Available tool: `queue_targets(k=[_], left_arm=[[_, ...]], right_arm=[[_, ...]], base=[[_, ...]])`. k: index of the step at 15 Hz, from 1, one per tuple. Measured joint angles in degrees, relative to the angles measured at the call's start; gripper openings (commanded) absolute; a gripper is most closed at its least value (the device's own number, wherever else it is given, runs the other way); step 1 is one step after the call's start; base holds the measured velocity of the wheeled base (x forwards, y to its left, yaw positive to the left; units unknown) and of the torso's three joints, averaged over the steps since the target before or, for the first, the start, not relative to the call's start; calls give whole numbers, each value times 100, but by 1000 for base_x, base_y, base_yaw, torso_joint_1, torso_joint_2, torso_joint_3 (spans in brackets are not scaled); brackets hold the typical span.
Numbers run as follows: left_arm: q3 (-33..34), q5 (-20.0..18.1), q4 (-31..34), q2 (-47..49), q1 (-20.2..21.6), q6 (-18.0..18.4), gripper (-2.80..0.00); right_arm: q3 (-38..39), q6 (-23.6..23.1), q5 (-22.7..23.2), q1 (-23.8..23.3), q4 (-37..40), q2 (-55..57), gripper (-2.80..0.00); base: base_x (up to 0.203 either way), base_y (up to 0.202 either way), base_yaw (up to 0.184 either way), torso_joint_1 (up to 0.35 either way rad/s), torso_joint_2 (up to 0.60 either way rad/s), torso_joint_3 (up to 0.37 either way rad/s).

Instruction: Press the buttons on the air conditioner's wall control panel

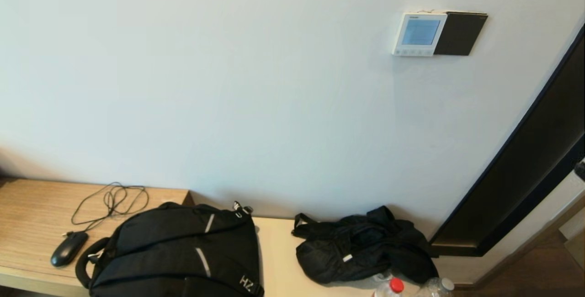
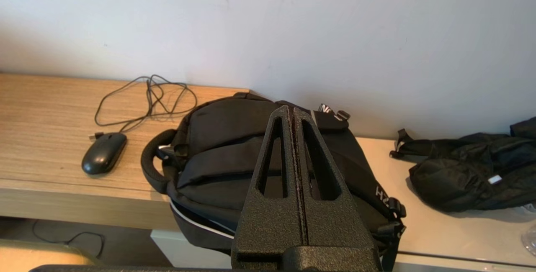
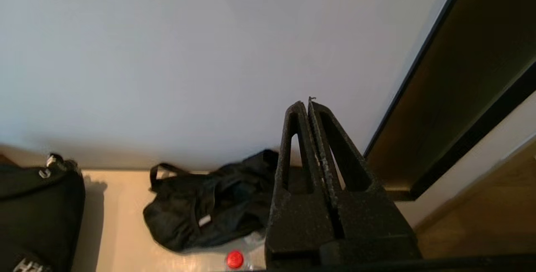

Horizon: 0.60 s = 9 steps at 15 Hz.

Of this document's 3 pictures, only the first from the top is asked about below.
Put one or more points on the white wall thermostat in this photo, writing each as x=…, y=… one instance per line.
x=420, y=32

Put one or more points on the white cap clear bottle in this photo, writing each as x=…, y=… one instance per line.
x=438, y=288

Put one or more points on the cream low cabinet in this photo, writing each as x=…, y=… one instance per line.
x=279, y=260

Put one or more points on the crumpled black fabric bag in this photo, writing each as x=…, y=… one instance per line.
x=361, y=251

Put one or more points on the black computer mouse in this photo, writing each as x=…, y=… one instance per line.
x=67, y=249

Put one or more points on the red cap water bottle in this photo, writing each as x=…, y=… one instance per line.
x=395, y=286

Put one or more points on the black wall switch panel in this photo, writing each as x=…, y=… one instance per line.
x=459, y=34

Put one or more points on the light wooden desk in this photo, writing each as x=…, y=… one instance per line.
x=32, y=210

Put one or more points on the clear plastic wrapper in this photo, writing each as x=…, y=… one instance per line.
x=381, y=277

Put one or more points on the large black backpack HZ print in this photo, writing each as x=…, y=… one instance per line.
x=173, y=246

